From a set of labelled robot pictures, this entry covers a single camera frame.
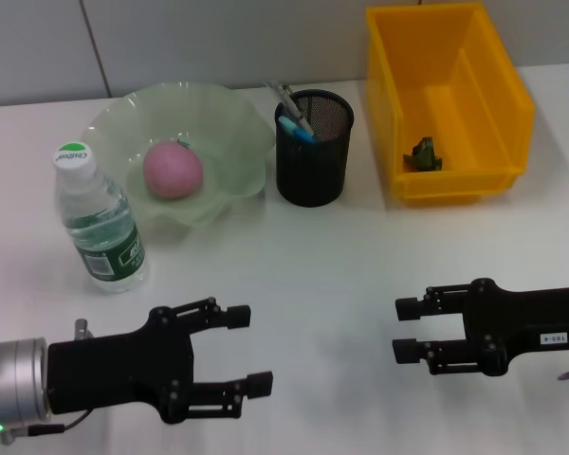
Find yellow plastic bin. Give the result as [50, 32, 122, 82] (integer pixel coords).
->
[363, 1, 536, 206]

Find left gripper cable with plugs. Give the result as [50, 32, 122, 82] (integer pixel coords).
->
[0, 317, 95, 446]

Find green wavy glass fruit plate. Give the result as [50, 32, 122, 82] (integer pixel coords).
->
[83, 81, 275, 231]

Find pink peach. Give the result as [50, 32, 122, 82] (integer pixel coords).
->
[142, 138, 204, 200]

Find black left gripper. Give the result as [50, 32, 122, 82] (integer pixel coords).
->
[46, 296, 275, 425]

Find grey pen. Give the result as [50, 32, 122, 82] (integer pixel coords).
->
[270, 81, 315, 139]

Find blue scissors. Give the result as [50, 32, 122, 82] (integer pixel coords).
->
[278, 118, 322, 146]

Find black mesh pen holder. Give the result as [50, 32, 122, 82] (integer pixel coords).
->
[273, 89, 355, 208]

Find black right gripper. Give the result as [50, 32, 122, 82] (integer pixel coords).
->
[392, 278, 569, 378]

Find clear green-label water bottle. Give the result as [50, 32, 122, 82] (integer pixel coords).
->
[52, 140, 151, 294]

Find transparent plastic ruler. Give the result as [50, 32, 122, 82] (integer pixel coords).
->
[263, 79, 290, 113]

